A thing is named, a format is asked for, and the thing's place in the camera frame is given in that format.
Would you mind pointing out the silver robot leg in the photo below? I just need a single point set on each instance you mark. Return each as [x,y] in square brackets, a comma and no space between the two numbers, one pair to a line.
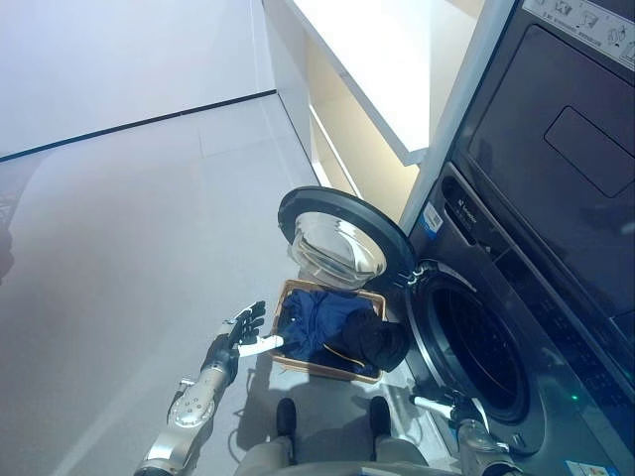
[381,414]
[285,416]

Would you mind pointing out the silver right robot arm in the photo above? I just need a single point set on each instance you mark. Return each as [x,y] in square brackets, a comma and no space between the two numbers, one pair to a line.
[478,441]

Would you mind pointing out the navy blue garment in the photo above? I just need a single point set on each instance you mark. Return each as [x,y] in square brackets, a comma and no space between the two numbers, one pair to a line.
[312,322]

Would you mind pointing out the round washing machine door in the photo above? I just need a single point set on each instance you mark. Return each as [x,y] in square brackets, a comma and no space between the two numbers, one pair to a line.
[342,238]

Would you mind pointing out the silver left robot leg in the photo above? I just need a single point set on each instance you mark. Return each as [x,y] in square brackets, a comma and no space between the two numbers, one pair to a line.
[285,416]

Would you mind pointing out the dark grey stacked dryer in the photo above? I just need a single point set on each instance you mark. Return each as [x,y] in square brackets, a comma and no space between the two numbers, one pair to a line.
[560,124]

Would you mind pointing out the white instruction sticker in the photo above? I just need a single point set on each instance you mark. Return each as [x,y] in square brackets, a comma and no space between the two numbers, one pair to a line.
[585,20]

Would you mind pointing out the blue energy label sticker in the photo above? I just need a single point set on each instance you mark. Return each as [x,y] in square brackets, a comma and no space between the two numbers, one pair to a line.
[432,216]

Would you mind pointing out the black garment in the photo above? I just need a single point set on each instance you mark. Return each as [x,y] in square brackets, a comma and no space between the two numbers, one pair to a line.
[377,337]

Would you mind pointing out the silver right robot leg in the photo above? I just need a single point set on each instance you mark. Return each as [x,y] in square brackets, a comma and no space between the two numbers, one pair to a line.
[381,414]

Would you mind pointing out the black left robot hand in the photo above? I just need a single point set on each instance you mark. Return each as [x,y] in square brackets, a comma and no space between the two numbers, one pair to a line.
[244,327]

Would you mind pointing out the woven tan laundry basket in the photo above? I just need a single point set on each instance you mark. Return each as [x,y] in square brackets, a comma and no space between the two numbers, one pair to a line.
[297,366]

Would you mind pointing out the white shelving cabinet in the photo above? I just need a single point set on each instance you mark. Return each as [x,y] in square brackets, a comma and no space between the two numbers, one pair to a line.
[377,74]

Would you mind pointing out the dark grey washing machine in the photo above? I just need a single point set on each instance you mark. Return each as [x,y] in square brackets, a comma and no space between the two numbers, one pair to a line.
[560,377]

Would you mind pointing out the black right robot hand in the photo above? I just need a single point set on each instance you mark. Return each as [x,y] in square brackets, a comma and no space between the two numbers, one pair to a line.
[459,406]

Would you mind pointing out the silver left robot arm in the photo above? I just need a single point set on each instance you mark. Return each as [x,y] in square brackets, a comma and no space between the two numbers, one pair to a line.
[193,401]

